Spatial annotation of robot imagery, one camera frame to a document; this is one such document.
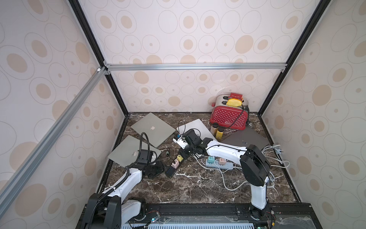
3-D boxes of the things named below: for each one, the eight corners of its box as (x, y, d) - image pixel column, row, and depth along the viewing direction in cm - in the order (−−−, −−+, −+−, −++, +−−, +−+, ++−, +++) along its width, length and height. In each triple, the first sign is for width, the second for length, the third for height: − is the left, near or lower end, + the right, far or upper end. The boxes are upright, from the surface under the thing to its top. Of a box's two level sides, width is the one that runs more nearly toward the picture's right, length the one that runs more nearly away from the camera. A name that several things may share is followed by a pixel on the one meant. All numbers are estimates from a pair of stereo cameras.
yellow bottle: (215, 140, 105) (218, 132, 98) (215, 134, 108) (217, 126, 101) (221, 140, 105) (224, 132, 98) (220, 134, 108) (223, 126, 101)
